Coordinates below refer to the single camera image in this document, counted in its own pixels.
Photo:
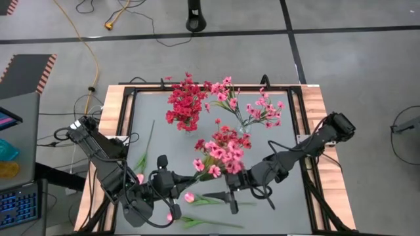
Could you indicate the black table frame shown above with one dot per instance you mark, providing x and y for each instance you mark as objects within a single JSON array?
[{"x": 147, "y": 89}]

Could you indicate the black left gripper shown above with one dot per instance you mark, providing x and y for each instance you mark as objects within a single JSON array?
[{"x": 162, "y": 187}]

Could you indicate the grey metal mounting plate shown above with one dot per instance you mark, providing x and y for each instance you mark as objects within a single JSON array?
[{"x": 299, "y": 138}]

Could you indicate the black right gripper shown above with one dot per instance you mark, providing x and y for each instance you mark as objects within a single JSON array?
[{"x": 246, "y": 183}]

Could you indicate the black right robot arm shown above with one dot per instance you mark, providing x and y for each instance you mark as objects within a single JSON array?
[{"x": 295, "y": 154}]

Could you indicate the black floor mat striped edge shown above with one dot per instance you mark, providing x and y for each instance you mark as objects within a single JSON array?
[
  {"x": 23, "y": 73},
  {"x": 5, "y": 5}
]

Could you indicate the laptop blue backlit keyboard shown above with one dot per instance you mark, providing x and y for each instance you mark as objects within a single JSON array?
[{"x": 18, "y": 206}]

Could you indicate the short diamond-cut glass vase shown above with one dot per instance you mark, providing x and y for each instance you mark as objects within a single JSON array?
[{"x": 244, "y": 128}]

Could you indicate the yellow plastic object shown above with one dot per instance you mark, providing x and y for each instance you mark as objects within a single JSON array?
[{"x": 8, "y": 169}]

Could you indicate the grey side desk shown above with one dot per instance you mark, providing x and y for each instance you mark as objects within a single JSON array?
[{"x": 23, "y": 137}]

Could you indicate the black stand base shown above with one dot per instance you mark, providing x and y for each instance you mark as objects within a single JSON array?
[{"x": 196, "y": 21}]

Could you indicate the red artificial flower bunch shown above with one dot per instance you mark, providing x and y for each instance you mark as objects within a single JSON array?
[
  {"x": 185, "y": 105},
  {"x": 229, "y": 137}
]

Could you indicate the pink artificial flower bunch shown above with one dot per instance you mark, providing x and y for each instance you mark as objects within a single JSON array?
[
  {"x": 218, "y": 153},
  {"x": 267, "y": 109},
  {"x": 220, "y": 88}
]

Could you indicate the pink tulip green stem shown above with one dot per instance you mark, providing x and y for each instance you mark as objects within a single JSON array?
[
  {"x": 168, "y": 217},
  {"x": 189, "y": 197},
  {"x": 140, "y": 178}
]

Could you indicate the teal plastic object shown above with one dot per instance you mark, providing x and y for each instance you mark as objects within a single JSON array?
[{"x": 7, "y": 150}]

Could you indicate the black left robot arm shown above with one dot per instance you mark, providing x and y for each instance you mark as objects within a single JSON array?
[{"x": 108, "y": 164}]

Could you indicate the tablet screen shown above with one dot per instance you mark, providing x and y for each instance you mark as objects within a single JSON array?
[{"x": 8, "y": 119}]

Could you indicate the bulbous textured glass vase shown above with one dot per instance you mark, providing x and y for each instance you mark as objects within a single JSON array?
[{"x": 190, "y": 132}]

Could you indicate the grey stand leg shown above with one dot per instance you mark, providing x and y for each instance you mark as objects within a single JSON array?
[{"x": 408, "y": 126}]

